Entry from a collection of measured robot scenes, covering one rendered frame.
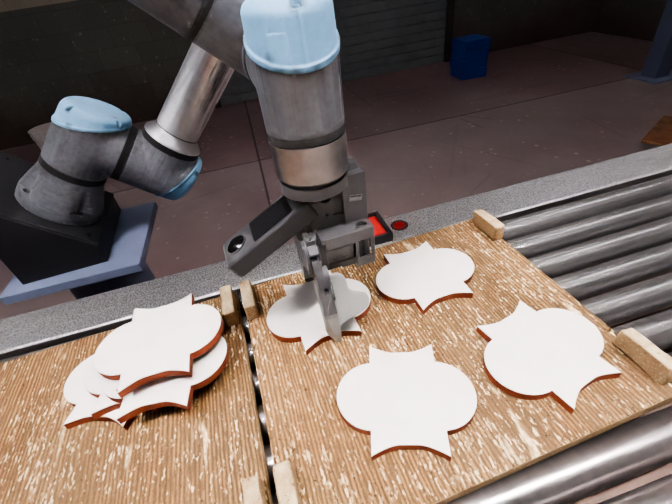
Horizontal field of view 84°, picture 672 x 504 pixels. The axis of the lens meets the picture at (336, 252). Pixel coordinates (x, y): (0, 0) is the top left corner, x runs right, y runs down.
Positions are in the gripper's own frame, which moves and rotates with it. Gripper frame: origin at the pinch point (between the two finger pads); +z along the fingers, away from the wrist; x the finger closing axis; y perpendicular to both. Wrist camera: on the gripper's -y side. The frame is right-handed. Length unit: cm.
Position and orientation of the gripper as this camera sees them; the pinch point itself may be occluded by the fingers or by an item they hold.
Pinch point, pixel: (319, 308)
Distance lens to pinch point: 51.4
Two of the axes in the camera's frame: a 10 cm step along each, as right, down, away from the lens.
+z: 1.0, 7.6, 6.4
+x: -3.3, -5.8, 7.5
